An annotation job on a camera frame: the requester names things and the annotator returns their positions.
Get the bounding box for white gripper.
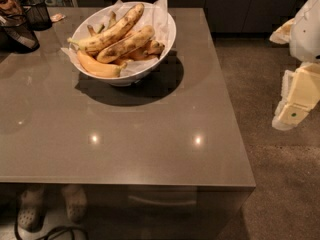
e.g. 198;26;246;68
269;0;320;131

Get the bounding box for small banana at right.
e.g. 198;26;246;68
129;40;165;61

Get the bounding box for white bowl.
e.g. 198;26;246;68
68;0;176;86

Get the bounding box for long spotted top banana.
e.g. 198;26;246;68
67;3;144;54

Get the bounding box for green-stemmed back banana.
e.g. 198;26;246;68
87;11;116;36

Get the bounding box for yellow front banana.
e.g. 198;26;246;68
77;50;126;78

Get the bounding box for white paper liner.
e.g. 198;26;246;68
63;0;176;86

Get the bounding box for small wrapper on table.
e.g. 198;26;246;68
50;13;65;23

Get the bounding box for right perforated clog shoe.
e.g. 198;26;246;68
61;184;87;223

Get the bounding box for perforated clog shoe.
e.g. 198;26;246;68
17;186;44;232
61;184;87;223

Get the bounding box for black mesh pen cup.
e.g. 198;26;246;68
21;0;52;31

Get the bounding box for dark mesh tray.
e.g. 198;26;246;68
0;15;40;53

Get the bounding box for left perforated clog shoe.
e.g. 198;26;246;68
17;186;44;232

